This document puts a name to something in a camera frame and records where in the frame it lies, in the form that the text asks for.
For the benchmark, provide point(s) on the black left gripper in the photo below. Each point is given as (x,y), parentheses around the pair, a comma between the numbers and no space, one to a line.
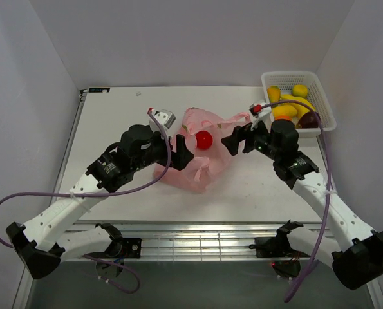
(183,156)

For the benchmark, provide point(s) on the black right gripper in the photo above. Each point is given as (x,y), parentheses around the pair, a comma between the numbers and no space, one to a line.
(240,133)

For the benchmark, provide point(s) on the pink plastic bag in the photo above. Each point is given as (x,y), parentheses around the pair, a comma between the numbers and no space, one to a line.
(206,166)

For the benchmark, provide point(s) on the fake orange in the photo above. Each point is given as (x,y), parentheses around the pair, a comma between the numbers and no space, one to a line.
(283,117)

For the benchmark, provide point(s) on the yellow fake mango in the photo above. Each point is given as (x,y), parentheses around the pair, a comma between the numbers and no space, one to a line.
(284,110)

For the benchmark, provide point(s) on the yellow fake banana bunch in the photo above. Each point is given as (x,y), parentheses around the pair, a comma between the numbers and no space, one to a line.
(301,105)

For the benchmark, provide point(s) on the dark red fake fruit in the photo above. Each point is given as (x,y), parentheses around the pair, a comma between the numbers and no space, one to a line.
(309,120)

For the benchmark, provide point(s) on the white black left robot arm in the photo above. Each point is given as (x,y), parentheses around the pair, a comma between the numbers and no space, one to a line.
(42,242)

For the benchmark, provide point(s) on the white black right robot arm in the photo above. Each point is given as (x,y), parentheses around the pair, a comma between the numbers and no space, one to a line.
(355,254)

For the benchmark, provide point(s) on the red fake apple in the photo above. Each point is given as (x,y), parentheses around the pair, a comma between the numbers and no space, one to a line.
(204,140)

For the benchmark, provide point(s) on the orange green fake mango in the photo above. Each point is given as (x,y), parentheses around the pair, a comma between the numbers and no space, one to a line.
(274,94)

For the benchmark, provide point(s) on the yellow green fake lemon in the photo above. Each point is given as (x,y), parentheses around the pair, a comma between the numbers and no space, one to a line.
(299,90)

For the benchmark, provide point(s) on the white plastic basket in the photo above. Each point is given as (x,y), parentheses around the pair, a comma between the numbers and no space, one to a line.
(286,80)

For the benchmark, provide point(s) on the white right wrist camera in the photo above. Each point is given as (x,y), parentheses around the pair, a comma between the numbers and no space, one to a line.
(260,111)

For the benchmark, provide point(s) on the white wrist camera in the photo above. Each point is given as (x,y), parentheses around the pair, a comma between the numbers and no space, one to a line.
(160,120)
(260,111)

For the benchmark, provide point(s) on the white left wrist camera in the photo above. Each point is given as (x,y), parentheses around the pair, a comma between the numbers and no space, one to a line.
(160,120)

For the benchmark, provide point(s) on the aluminium rail frame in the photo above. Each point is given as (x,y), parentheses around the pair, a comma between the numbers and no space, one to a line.
(163,241)

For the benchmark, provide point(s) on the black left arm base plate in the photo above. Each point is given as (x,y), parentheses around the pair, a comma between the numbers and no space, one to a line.
(130,248)

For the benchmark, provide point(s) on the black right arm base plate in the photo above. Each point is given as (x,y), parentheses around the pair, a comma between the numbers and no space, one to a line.
(277,246)

